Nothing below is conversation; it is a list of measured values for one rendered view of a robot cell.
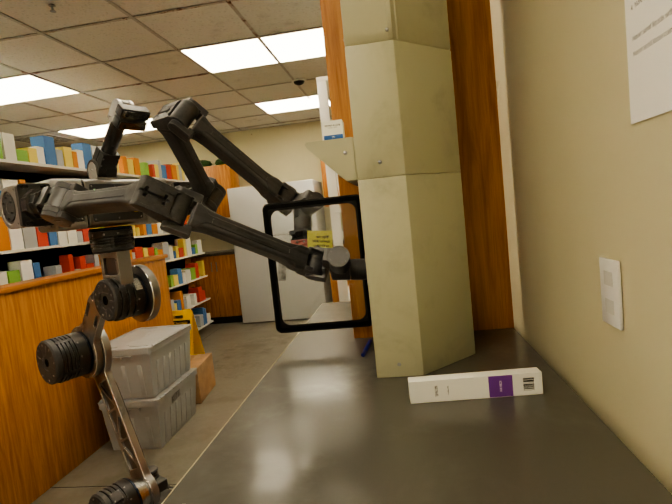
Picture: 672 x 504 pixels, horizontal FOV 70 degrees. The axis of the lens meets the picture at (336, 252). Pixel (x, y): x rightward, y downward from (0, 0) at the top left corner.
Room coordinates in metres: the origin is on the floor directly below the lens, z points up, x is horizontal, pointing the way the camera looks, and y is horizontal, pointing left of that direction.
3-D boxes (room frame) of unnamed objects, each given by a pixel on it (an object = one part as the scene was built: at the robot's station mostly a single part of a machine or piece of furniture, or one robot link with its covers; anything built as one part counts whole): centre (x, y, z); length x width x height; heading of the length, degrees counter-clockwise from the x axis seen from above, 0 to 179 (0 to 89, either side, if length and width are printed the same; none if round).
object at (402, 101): (1.25, -0.21, 1.33); 0.32 x 0.25 x 0.77; 172
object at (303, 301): (1.43, 0.06, 1.19); 0.30 x 0.01 x 0.40; 84
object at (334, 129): (1.23, -0.03, 1.54); 0.05 x 0.05 x 0.06; 83
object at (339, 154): (1.27, -0.03, 1.46); 0.32 x 0.12 x 0.10; 172
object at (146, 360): (3.14, 1.33, 0.49); 0.60 x 0.42 x 0.33; 172
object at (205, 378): (3.75, 1.29, 0.14); 0.41 x 0.32 x 0.28; 178
